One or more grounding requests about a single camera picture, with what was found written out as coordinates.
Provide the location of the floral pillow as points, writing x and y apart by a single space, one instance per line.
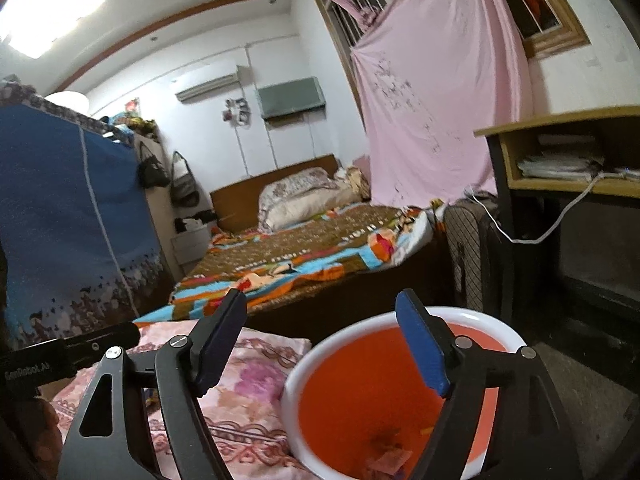
300 185

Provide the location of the stack of papers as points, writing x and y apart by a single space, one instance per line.
560 167

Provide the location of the grey covered wall panel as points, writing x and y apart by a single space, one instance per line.
290 97

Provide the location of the dark chequered suitcase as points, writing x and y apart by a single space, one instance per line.
470 260

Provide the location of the colourful clutter pile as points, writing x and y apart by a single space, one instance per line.
132 120

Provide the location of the black hanging bag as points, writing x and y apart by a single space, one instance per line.
152 170

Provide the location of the wooden bed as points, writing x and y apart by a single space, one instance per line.
235 200

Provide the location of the pink floral blanket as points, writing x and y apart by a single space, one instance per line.
260 375

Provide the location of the ceiling light panel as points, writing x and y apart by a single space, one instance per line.
50 5

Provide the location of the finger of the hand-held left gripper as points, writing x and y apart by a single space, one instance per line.
95 340

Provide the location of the pink hanging sheet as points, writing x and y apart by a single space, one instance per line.
430 85

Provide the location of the white round object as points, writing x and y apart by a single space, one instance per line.
67 102

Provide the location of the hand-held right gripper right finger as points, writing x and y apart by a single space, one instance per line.
422 350

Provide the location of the blue fabric wardrobe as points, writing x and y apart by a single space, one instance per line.
60 200

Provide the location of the grey hanging bag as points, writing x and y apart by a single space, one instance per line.
184 185

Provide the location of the wall photo decoration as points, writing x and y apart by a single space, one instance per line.
236 111

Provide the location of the beige wooden cabinet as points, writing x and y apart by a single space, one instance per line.
160 220

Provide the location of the small patterned pillow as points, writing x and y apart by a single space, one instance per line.
356 182

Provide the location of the wooden window frame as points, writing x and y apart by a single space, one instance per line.
560 35

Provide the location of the orange basin with white rim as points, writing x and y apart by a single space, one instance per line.
350 400

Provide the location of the white nightstand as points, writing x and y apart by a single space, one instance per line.
192 245

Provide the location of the white air conditioner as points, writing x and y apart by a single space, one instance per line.
205 82

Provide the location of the wooden desk with black frame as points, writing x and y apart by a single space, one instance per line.
560 125

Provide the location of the pink paper scrap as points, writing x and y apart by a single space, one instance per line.
390 457

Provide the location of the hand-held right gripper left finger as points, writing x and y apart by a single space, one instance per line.
225 330

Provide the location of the person's left hand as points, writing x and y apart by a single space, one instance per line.
45 420

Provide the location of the dark clothes pile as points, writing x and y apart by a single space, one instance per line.
192 222

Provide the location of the colourful patchwork blanket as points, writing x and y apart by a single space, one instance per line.
300 250

